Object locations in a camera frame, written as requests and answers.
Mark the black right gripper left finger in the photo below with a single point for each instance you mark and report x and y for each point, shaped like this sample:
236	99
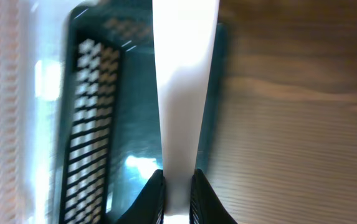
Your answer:
148	207

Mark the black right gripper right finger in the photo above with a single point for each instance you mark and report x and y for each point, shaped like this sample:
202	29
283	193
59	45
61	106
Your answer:
205	206

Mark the white plastic fork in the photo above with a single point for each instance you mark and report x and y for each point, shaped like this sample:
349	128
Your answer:
184	33

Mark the dark green plastic basket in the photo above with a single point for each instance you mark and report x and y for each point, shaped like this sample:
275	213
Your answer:
109	138

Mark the clear plastic basket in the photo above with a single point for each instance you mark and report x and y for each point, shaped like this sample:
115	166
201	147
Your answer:
31	64

